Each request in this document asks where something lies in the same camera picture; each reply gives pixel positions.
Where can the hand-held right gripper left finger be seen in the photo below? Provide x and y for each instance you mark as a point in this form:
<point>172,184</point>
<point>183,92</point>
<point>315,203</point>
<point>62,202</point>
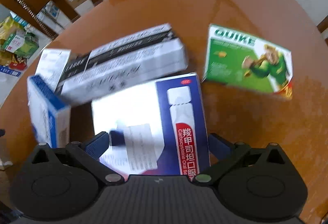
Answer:
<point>96,143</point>

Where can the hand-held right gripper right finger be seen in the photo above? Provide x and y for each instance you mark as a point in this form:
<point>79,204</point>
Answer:
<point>219,144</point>

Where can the white blue red medicine box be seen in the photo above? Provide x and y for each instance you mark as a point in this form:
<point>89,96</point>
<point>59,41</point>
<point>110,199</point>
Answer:
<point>143,111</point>

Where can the black white medicine box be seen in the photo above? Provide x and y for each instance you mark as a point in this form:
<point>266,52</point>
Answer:
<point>123,62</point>

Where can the green cartoon medicine box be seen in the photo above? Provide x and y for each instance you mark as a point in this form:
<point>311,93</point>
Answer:
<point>246,62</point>

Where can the white text printed medicine box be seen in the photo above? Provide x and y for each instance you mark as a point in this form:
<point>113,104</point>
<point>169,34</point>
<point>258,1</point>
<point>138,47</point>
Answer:
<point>52,65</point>

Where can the wooden desktop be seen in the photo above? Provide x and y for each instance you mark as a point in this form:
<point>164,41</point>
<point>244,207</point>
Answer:
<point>243,124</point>

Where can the green white carton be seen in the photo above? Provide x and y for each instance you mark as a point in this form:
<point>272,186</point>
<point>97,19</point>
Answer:
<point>21,44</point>

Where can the yellow green bag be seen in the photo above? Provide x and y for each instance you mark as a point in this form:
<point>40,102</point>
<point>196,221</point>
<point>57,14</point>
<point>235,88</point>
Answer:
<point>9,28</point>

